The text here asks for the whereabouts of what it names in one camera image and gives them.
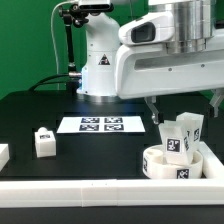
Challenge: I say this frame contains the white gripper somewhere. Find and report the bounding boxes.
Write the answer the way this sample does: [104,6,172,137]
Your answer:
[115,37,224,125]

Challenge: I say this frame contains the white round stool seat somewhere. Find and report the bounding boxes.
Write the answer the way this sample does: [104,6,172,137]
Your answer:
[142,145,203,179]

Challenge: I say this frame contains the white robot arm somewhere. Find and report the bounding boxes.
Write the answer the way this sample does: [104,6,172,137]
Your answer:
[77,0,224,122]

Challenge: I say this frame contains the white marker sheet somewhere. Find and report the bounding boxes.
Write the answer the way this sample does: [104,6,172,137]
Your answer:
[57,116,145,134]

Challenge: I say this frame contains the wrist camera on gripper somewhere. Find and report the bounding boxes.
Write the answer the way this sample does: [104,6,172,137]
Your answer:
[118,12,175,47]

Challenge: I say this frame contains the white U-shaped wall fence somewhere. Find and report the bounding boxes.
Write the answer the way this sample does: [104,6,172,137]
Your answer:
[0,143,224,208]

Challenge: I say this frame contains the camera on mount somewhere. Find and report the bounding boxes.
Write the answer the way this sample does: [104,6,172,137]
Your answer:
[78,0,113,12]

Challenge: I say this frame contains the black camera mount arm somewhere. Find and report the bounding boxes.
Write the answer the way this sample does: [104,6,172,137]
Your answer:
[58,3,90,79]

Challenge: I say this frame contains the black cables on table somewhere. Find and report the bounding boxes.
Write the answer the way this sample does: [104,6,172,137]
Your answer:
[27,73,81,92]

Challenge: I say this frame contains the white cable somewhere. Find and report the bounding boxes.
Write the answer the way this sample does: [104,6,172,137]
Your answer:
[50,0,78,91]

